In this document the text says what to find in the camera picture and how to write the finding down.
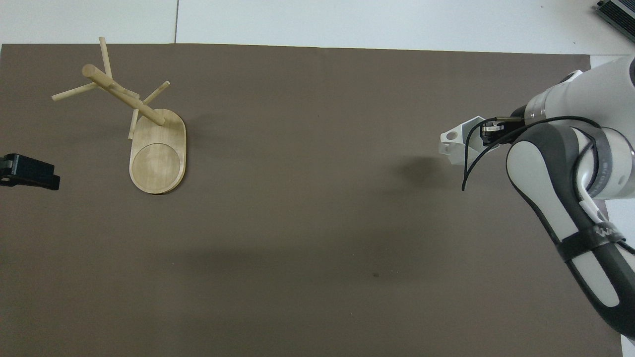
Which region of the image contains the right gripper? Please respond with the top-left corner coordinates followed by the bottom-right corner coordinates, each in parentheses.
top-left (480, 105), bottom-right (528, 146)

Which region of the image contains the wooden cup rack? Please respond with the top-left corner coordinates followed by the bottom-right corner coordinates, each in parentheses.
top-left (52, 37), bottom-right (187, 195)

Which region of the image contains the dark ribbed box corner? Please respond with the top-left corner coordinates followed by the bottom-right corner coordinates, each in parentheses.
top-left (593, 0), bottom-right (635, 29)

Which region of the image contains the black cable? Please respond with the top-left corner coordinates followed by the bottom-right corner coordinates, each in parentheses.
top-left (461, 116), bottom-right (604, 192)

